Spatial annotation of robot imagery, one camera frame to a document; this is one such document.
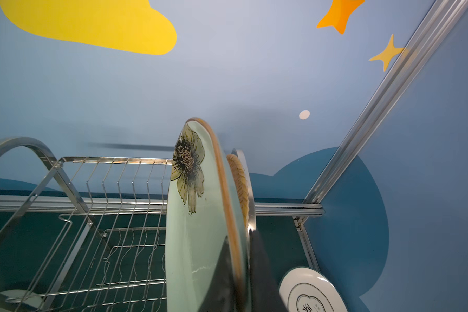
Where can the orange woven round plate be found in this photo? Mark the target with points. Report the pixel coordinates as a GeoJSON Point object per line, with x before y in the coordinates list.
{"type": "Point", "coordinates": [239, 178]}

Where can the chrome two-tier dish rack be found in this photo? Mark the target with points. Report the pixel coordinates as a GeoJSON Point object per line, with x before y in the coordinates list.
{"type": "Point", "coordinates": [82, 261]}

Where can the pale green flower plate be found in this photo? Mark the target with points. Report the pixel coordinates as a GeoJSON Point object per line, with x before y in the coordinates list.
{"type": "Point", "coordinates": [202, 210]}

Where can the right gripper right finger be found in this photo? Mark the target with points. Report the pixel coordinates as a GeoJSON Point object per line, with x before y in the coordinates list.
{"type": "Point", "coordinates": [264, 290]}

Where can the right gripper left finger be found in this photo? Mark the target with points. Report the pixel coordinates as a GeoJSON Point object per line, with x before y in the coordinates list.
{"type": "Point", "coordinates": [220, 296]}

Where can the right aluminium frame post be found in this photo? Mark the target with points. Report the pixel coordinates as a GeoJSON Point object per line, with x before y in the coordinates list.
{"type": "Point", "coordinates": [428, 36]}

